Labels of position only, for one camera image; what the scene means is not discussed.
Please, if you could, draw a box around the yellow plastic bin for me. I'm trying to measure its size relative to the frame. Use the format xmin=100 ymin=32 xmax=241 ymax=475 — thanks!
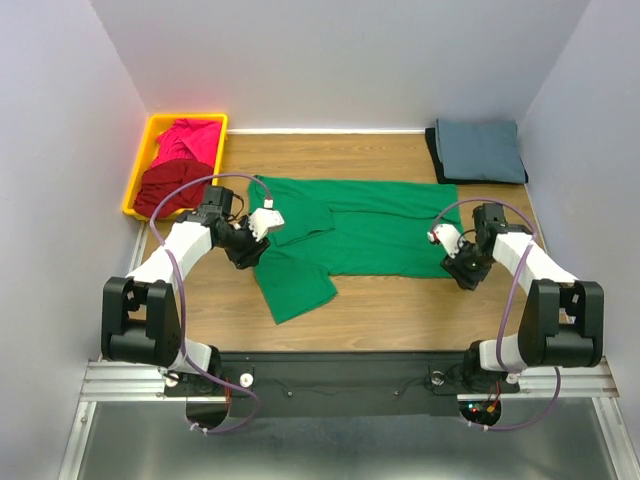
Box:
xmin=122 ymin=113 xmax=228 ymax=221

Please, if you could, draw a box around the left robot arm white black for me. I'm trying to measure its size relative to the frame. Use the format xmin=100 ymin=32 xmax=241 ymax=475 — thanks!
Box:
xmin=101 ymin=185 xmax=284 ymax=387

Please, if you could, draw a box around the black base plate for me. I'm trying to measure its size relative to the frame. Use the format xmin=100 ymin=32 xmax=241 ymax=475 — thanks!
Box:
xmin=164 ymin=351 xmax=521 ymax=420

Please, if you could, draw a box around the green t shirt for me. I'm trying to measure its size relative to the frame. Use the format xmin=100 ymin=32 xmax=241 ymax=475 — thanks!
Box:
xmin=248 ymin=176 xmax=462 ymax=324

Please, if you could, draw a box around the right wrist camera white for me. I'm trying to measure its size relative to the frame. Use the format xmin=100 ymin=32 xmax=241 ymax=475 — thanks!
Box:
xmin=427 ymin=224 xmax=465 ymax=258

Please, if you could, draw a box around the folded blue grey t shirt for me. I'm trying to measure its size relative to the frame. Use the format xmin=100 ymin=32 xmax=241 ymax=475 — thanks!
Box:
xmin=434 ymin=119 xmax=528 ymax=185

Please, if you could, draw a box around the dark red t shirt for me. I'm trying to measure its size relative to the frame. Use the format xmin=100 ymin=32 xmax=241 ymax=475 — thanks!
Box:
xmin=133 ymin=159 xmax=213 ymax=219

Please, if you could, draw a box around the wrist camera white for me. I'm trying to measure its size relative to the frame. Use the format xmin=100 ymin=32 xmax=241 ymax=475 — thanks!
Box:
xmin=248 ymin=208 xmax=285 ymax=242
xmin=427 ymin=224 xmax=465 ymax=258

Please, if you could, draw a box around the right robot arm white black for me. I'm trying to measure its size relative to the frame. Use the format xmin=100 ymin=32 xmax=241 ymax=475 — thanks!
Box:
xmin=427 ymin=202 xmax=605 ymax=382

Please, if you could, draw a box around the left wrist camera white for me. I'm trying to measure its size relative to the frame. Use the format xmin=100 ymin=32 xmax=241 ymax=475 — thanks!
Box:
xmin=248 ymin=208 xmax=285 ymax=242

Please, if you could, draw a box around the aluminium rail frame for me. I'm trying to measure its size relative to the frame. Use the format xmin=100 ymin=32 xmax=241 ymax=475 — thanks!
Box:
xmin=58 ymin=361 xmax=639 ymax=479

